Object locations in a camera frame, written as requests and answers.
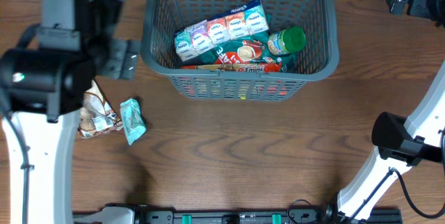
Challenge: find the beige snack pouch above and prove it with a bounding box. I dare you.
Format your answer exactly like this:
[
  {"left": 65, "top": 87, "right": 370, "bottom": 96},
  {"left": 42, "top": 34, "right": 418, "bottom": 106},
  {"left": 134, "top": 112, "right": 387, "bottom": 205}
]
[{"left": 78, "top": 80, "right": 123, "bottom": 138}]

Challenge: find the small teal packet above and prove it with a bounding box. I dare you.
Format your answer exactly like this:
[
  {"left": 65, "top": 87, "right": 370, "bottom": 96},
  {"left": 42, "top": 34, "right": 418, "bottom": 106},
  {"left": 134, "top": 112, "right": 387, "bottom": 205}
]
[{"left": 120, "top": 99, "right": 147, "bottom": 145}]

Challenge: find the green coffee bag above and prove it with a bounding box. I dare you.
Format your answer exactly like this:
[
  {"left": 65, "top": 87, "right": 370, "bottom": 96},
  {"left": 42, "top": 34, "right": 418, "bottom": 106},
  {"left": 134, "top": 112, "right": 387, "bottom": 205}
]
[{"left": 199, "top": 32, "right": 296, "bottom": 72}]

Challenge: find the Kleenex tissue pack strip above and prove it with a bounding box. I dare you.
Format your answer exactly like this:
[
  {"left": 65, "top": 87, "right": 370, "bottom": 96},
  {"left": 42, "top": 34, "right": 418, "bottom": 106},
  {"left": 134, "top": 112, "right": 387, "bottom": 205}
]
[{"left": 174, "top": 0, "right": 268, "bottom": 61}]

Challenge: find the green lidded jar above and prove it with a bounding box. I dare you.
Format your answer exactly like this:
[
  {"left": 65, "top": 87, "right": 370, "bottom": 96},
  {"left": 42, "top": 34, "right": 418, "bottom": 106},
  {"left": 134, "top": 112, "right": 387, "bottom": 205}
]
[{"left": 267, "top": 26, "right": 306, "bottom": 56}]

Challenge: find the orange spaghetti pack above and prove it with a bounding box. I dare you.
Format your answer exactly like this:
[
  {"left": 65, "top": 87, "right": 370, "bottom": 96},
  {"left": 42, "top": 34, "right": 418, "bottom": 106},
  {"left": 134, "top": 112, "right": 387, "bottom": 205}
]
[{"left": 181, "top": 63, "right": 282, "bottom": 72}]

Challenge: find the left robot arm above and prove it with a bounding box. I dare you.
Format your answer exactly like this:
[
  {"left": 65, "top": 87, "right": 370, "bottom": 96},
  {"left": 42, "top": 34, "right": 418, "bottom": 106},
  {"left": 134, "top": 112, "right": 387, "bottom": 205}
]
[{"left": 1, "top": 0, "right": 140, "bottom": 223}]

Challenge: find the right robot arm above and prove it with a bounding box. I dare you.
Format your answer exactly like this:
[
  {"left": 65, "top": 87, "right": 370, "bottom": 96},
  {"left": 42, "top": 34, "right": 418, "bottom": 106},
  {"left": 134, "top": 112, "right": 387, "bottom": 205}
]
[{"left": 323, "top": 0, "right": 444, "bottom": 223}]

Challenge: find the grey plastic basket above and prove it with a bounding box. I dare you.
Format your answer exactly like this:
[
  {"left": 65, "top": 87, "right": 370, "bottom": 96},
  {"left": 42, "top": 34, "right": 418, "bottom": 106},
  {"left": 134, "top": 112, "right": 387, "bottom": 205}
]
[{"left": 141, "top": 0, "right": 339, "bottom": 101}]

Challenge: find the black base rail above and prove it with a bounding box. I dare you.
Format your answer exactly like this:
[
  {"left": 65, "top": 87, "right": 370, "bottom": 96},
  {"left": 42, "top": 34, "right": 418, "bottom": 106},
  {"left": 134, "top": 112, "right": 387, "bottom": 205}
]
[{"left": 72, "top": 202, "right": 403, "bottom": 224}]

